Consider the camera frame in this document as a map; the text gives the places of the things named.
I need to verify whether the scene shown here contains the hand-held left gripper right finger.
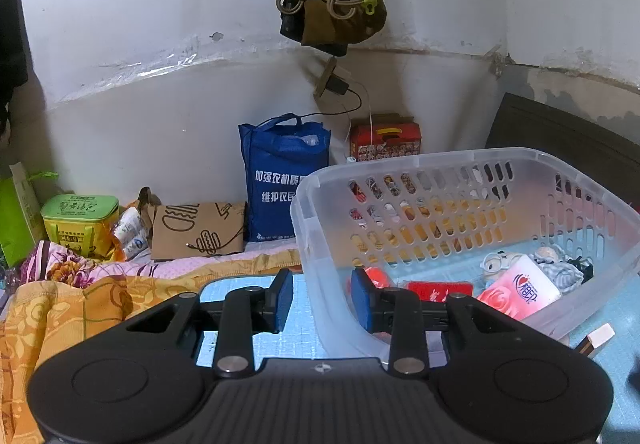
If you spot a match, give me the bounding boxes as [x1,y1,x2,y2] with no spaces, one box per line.
[350,268,571,378]

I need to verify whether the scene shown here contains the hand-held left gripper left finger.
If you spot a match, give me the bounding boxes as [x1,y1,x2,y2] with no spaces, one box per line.
[125,268,296,378]

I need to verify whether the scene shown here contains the red dotted pouch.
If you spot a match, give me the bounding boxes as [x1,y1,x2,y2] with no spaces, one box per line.
[347,265,397,296]

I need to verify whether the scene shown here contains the red packet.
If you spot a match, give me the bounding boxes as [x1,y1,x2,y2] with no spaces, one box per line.
[404,280,474,303]

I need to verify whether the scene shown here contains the clear plastic basket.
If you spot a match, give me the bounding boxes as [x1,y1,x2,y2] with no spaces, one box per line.
[290,147,640,361]

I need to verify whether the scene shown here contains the beige goggle-eyed plush toy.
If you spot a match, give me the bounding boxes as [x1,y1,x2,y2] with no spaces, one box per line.
[479,250,519,283]

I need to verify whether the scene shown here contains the pink red tissue pack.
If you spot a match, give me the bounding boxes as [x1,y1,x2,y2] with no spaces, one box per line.
[476,255,562,313]

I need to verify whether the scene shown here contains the black hair claw clip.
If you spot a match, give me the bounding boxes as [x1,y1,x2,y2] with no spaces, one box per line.
[567,257,596,283]

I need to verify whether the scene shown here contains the pink dotted bed sheet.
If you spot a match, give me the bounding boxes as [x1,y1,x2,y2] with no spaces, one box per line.
[120,247,307,281]

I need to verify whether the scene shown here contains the brown printed paper bag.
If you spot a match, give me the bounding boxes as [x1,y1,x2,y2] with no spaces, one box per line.
[138,187,249,263]

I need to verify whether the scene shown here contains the blue tote bag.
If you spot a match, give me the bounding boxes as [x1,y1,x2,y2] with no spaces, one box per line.
[238,113,332,243]

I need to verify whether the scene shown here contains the red gift box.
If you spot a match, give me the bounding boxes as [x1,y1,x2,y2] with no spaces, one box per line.
[349,113,422,163]

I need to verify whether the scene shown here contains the white snack packets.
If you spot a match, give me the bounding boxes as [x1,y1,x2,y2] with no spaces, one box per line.
[113,207,144,245]

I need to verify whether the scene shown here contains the yellow patterned blanket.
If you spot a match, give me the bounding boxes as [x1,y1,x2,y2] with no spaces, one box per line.
[0,269,307,444]

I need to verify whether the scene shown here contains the green tin box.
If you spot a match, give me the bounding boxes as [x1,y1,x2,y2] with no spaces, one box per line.
[40,194,121,258]

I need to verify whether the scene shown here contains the wooden socket board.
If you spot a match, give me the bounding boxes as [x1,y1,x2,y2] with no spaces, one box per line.
[313,57,342,100]

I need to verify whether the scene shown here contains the pink floral blanket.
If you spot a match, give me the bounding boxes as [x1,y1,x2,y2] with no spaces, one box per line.
[0,240,123,296]

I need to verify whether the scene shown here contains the small white block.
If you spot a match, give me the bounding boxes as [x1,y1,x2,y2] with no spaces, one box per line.
[575,323,616,359]

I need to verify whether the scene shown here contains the dark wooden headboard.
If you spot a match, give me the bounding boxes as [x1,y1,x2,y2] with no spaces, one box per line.
[485,93,640,211]

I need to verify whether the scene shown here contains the green paper bag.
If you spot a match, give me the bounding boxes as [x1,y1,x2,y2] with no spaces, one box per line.
[0,163,57,268]

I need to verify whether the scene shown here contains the black hanging garment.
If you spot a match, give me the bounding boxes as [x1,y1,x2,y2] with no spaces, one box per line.
[0,0,29,136]

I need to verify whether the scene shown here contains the black cable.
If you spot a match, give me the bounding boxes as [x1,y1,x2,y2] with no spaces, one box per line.
[289,87,362,126]

